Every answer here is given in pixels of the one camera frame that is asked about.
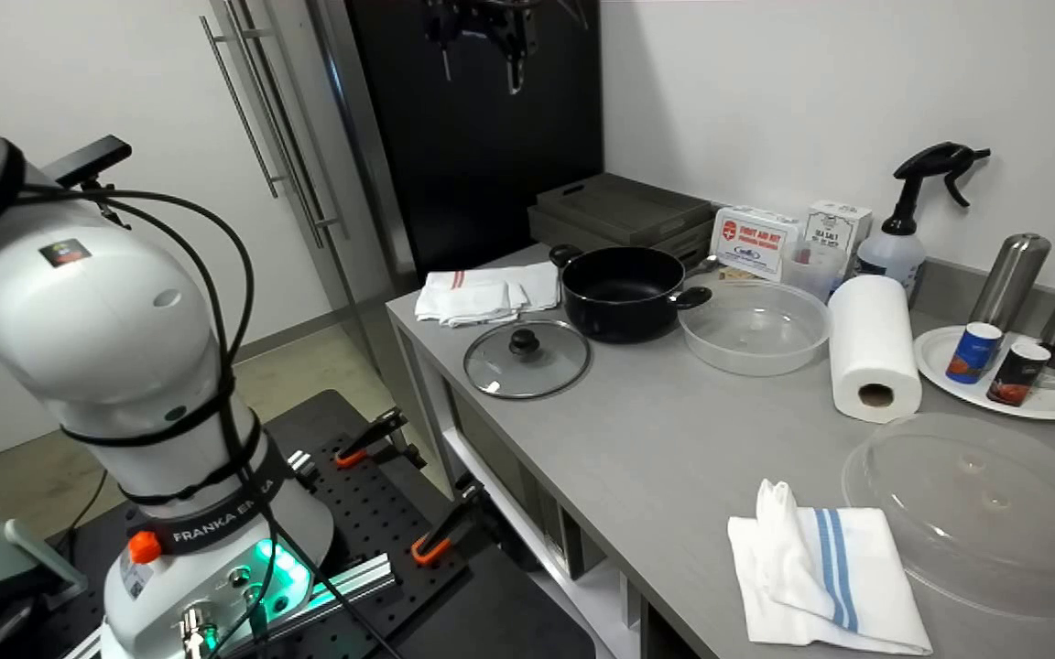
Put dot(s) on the black perforated robot table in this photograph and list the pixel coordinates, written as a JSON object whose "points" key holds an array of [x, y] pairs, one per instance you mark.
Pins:
{"points": [[369, 512]]}

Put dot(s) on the glass lid with black knob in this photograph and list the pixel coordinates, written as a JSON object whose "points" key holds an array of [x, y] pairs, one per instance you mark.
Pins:
{"points": [[526, 343]]}

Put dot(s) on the white towel with red stripe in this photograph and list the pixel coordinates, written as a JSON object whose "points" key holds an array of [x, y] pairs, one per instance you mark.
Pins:
{"points": [[477, 295]]}

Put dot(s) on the white paper towel roll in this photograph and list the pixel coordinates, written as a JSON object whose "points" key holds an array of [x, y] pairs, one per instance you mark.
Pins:
{"points": [[872, 343]]}

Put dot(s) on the white carton box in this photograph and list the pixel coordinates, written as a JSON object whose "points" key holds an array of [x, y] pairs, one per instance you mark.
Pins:
{"points": [[833, 238]]}

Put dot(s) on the red and white box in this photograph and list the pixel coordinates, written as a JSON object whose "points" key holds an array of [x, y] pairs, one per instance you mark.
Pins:
{"points": [[752, 244]]}

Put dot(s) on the spray bottle with black trigger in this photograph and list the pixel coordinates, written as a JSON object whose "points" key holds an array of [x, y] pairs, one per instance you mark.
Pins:
{"points": [[896, 255]]}

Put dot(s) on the white towel with blue stripes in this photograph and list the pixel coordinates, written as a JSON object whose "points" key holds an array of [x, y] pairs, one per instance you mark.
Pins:
{"points": [[845, 571]]}

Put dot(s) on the clear glass round dish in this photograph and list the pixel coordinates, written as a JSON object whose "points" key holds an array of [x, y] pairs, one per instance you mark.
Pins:
{"points": [[752, 333]]}

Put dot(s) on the dark red spice jar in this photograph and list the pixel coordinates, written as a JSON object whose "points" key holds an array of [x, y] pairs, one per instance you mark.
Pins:
{"points": [[1017, 370]]}

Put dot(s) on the blue spice jar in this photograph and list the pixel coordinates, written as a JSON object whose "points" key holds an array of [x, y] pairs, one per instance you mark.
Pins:
{"points": [[973, 353]]}

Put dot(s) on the aluminium extrusion rail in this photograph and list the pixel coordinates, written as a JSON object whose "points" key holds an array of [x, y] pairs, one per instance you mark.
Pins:
{"points": [[355, 580]]}

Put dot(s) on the large clear plastic cover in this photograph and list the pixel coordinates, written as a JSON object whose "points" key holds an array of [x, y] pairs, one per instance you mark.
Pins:
{"points": [[991, 512]]}

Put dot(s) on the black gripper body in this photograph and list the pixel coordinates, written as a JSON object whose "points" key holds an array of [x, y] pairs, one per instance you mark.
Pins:
{"points": [[477, 21]]}

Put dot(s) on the black cooking pot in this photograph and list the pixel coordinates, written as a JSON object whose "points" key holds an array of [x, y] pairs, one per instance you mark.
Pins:
{"points": [[625, 311]]}

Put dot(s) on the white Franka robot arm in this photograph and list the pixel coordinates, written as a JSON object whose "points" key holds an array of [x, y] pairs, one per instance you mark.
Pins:
{"points": [[100, 317]]}

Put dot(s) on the white open shelf unit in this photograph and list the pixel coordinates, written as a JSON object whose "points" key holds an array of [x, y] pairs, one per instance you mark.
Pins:
{"points": [[607, 604]]}

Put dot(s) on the black refrigerator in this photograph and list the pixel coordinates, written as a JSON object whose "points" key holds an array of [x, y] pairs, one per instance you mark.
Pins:
{"points": [[477, 157]]}

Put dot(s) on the black clamp with orange tip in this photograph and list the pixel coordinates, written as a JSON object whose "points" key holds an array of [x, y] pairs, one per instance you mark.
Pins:
{"points": [[430, 552], [353, 458]]}

